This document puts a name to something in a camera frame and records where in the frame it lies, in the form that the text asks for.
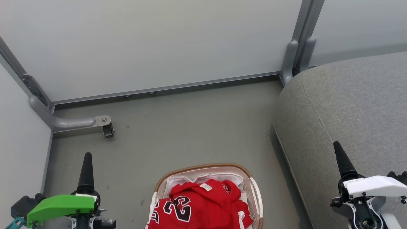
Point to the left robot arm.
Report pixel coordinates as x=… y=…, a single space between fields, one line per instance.
x=101 y=224

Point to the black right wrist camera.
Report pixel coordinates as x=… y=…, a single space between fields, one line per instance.
x=399 y=177

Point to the grey partition corner foot bracket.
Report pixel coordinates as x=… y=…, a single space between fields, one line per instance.
x=63 y=122

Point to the white woven-rim laundry basket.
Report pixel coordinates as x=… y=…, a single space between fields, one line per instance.
x=256 y=194

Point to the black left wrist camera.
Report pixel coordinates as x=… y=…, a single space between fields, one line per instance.
x=25 y=205

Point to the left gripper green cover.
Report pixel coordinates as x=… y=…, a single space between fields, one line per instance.
x=58 y=205

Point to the grey fabric sofa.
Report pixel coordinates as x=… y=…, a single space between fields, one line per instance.
x=343 y=114

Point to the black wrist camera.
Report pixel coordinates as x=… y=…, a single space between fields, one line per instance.
x=399 y=177
x=25 y=205

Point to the teal connector bracket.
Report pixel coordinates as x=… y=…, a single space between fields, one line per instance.
x=14 y=223

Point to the red basketball jersey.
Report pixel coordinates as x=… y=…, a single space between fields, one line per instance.
x=203 y=206

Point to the small black caster clamp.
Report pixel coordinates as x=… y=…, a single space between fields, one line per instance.
x=108 y=130

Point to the grey partition post with feet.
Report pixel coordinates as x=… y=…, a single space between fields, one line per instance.
x=300 y=47

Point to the white basket liner fabric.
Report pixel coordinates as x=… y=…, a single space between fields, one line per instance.
x=178 y=183

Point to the grey partition base rail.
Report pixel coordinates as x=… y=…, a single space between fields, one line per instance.
x=165 y=89

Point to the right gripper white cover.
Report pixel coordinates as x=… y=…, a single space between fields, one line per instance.
x=373 y=186

